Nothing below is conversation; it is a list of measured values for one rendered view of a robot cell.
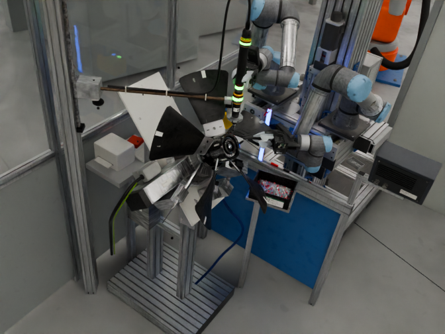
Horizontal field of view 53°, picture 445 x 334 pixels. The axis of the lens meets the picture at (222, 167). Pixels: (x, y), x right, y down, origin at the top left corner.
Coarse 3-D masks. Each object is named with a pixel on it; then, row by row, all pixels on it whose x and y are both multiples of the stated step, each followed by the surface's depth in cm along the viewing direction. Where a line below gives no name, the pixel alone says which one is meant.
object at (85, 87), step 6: (78, 78) 184; (84, 78) 184; (90, 78) 185; (96, 78) 186; (78, 84) 181; (84, 84) 181; (90, 84) 181; (96, 84) 182; (78, 90) 183; (84, 90) 183; (90, 90) 183; (96, 90) 183; (102, 90) 190; (78, 96) 185; (84, 96) 185; (90, 96) 185; (96, 96) 185
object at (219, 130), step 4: (220, 120) 196; (204, 124) 197; (208, 124) 196; (212, 124) 196; (216, 124) 196; (220, 124) 196; (204, 128) 196; (208, 128) 197; (212, 128) 196; (216, 128) 196; (220, 128) 196; (224, 128) 196; (208, 132) 197; (212, 132) 196; (216, 132) 196; (220, 132) 196; (224, 132) 196; (208, 136) 197; (212, 136) 196
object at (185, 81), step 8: (200, 72) 195; (208, 72) 196; (216, 72) 197; (224, 72) 199; (184, 80) 194; (200, 80) 195; (208, 80) 196; (224, 80) 198; (184, 88) 194; (192, 88) 195; (200, 88) 195; (208, 88) 196; (216, 88) 196; (224, 88) 197; (216, 96) 196; (192, 104) 196; (200, 104) 196; (208, 104) 195; (216, 104) 196; (224, 104) 196; (200, 112) 196; (208, 112) 196; (216, 112) 196; (224, 112) 196; (200, 120) 196; (208, 120) 196; (216, 120) 196
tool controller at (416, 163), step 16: (384, 144) 200; (384, 160) 196; (400, 160) 194; (416, 160) 194; (432, 160) 193; (384, 176) 202; (400, 176) 196; (416, 176) 191; (432, 176) 188; (400, 192) 203; (416, 192) 197
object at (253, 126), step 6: (246, 114) 221; (252, 114) 222; (246, 120) 217; (252, 120) 218; (258, 120) 219; (234, 126) 211; (240, 126) 212; (246, 126) 212; (252, 126) 213; (258, 126) 215; (264, 126) 217; (228, 132) 206; (234, 132) 206; (240, 132) 207; (246, 132) 207; (252, 132) 209; (258, 132) 211; (246, 138) 203; (252, 138) 205; (258, 138) 207
